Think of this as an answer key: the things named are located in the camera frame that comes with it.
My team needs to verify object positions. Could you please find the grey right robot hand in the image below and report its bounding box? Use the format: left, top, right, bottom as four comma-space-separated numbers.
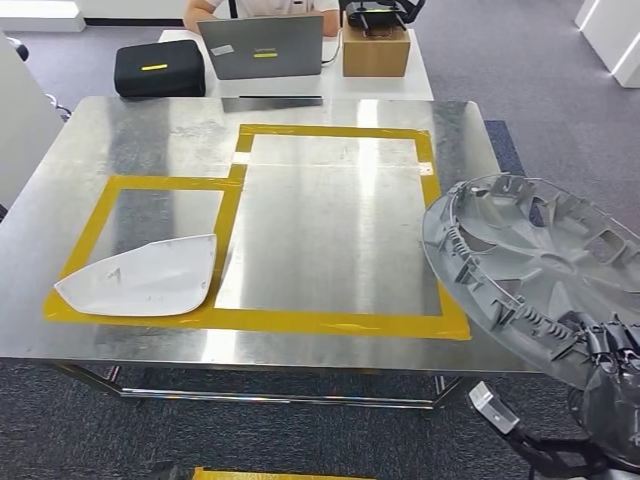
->
552, 309, 640, 468

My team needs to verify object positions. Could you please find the silver plastic wheel hubcap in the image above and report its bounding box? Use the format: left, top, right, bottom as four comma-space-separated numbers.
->
421, 172, 640, 392

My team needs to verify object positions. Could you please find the steel workbench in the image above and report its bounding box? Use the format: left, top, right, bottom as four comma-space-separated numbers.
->
0, 95, 541, 413

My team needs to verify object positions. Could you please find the white mirror cover part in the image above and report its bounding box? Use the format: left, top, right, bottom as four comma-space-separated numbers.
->
53, 233, 219, 319

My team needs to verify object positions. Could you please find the white block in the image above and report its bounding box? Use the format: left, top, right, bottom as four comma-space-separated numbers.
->
574, 0, 640, 89

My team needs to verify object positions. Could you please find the yellow bench tape outline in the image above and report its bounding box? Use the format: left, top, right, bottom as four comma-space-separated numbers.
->
42, 123, 472, 343

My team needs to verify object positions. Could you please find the yellow floor tape square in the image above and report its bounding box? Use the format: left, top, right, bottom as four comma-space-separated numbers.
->
191, 466, 377, 480

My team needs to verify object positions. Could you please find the brown cardboard box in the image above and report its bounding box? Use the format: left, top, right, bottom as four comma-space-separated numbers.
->
342, 14, 413, 79

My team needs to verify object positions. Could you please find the white desk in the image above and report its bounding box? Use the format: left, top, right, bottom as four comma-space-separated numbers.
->
158, 26, 435, 103

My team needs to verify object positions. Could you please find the black antenna device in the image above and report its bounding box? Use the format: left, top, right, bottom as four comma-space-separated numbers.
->
345, 0, 427, 36

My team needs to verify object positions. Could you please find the grey laptop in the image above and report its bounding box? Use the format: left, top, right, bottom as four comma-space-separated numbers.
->
196, 13, 325, 81

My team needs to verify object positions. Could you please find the person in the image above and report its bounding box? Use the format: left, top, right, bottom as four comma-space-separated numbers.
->
182, 0, 341, 38

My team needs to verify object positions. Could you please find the black zip case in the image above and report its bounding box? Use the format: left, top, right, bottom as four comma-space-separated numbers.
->
113, 38, 208, 100

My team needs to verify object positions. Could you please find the white cabinet panel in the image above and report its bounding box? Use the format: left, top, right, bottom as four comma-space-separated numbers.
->
0, 29, 66, 212

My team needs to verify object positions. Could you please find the white platform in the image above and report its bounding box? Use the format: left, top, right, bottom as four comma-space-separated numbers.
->
0, 0, 87, 34

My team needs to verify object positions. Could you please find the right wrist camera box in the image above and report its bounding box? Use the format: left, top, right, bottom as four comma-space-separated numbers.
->
467, 380, 522, 437

